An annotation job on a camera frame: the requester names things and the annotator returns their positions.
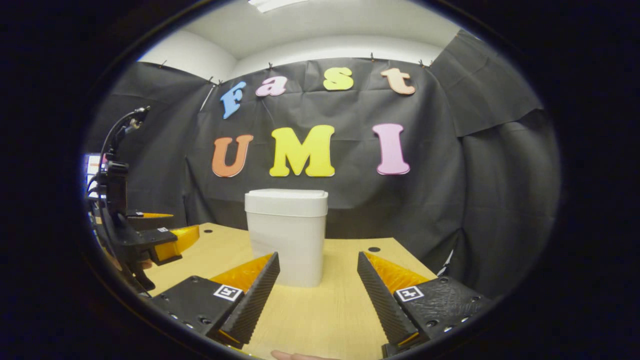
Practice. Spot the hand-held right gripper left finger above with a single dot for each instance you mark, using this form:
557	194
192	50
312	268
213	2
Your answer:
252	300

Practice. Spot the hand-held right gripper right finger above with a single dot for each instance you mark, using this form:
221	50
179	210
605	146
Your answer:
385	300

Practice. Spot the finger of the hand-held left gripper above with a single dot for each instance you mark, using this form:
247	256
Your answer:
150	221
175	242

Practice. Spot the white desktop garbage bin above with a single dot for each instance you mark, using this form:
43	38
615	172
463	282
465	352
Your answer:
287	235

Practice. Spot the wooden desktop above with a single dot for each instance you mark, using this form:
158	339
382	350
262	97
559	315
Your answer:
340	310

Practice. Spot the computer monitor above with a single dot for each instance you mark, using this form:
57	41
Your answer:
93	162

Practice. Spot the black backdrop cloth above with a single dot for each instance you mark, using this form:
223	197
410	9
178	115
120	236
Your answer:
425	200

